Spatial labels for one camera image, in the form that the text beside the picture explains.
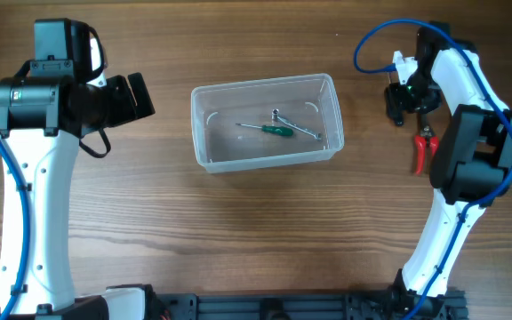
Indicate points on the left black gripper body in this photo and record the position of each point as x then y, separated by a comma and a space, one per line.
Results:
114, 103

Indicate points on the green handled screwdriver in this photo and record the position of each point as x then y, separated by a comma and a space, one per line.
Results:
275, 130

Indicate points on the red handled snips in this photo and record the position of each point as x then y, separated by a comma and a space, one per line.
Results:
425, 140

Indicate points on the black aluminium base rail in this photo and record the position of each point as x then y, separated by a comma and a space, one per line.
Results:
376, 305

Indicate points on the silver combination wrench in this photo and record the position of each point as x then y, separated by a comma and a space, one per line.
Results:
278, 118

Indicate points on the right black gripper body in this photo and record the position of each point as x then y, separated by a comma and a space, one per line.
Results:
421, 92

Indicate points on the clear plastic container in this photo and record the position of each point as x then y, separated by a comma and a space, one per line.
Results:
221, 146

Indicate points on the black red handled screwdriver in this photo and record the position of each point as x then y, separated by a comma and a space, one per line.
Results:
393, 106

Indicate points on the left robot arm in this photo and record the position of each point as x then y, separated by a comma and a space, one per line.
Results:
46, 110

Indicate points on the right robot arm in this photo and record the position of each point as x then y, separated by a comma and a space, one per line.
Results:
467, 131

